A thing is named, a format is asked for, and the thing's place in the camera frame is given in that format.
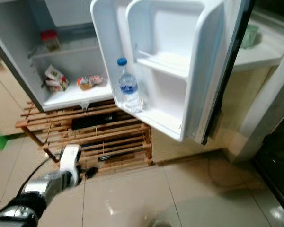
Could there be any white lined fridge door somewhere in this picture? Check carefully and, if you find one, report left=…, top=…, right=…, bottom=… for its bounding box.
left=90, top=0, right=256, bottom=145

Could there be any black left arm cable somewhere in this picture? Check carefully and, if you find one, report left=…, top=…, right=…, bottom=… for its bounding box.
left=19, top=156, right=62, bottom=197

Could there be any wooden slatted rack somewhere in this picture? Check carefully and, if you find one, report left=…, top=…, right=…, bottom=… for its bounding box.
left=15, top=98, right=153, bottom=176

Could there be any black box on rack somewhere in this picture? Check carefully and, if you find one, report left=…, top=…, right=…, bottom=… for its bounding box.
left=70, top=112, right=119, bottom=131

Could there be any jar with red lid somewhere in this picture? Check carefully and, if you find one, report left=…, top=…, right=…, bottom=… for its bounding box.
left=40, top=30, right=62, bottom=52

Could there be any water bottle with blue cap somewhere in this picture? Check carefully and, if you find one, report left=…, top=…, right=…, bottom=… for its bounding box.
left=116, top=57, right=139, bottom=113

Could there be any black mini fridge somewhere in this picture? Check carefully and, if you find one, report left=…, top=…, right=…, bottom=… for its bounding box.
left=0, top=0, right=116, bottom=113

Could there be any small wrapped food packet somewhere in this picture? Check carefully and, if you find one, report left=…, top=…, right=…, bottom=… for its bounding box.
left=90, top=75, right=105, bottom=86
left=77, top=77, right=94, bottom=90

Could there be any pale green cup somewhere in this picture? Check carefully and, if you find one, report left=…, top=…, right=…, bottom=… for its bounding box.
left=241, top=24, right=260, bottom=49

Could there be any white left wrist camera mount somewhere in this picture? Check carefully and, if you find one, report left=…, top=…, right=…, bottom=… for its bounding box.
left=59, top=144, right=82, bottom=186

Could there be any black glossy appliance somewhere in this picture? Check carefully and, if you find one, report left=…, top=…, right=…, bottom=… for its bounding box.
left=253, top=106, right=284, bottom=220

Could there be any white side counter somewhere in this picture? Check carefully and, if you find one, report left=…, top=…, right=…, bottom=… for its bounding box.
left=222, top=7, right=284, bottom=164

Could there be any white red snack packet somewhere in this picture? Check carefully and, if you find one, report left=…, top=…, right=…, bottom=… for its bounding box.
left=44, top=65, right=69, bottom=92

